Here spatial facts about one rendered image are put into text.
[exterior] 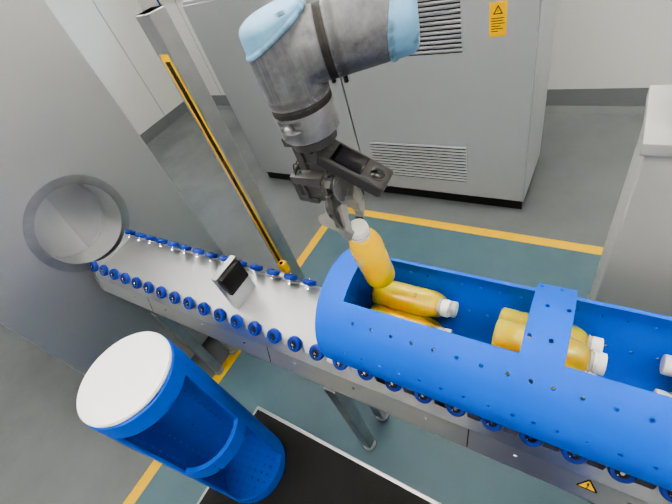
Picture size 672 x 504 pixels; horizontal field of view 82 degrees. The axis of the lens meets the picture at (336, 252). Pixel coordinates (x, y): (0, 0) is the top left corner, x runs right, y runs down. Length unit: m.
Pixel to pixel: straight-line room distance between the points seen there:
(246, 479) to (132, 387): 0.88
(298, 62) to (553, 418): 0.65
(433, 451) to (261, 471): 0.74
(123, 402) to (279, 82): 0.93
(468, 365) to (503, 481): 1.20
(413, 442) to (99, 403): 1.27
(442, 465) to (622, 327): 1.15
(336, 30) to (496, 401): 0.62
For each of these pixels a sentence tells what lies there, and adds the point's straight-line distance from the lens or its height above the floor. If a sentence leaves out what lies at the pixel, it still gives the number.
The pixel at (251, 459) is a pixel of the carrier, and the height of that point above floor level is 0.16.
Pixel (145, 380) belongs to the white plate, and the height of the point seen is 1.04.
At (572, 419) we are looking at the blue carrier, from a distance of 0.75.
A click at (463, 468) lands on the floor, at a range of 1.91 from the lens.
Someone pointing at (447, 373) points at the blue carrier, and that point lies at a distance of 0.76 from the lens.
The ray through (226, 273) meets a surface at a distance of 1.23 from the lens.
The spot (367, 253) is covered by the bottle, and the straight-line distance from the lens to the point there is 0.73.
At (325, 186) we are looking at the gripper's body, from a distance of 0.62.
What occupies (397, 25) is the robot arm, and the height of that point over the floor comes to 1.70.
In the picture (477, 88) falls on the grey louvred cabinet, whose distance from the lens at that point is 2.30.
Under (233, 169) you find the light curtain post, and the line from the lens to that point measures 1.39.
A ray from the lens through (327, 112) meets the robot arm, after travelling 0.57.
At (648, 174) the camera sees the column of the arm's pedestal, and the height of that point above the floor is 0.99.
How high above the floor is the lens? 1.85
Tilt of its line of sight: 44 degrees down
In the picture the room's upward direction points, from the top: 22 degrees counter-clockwise
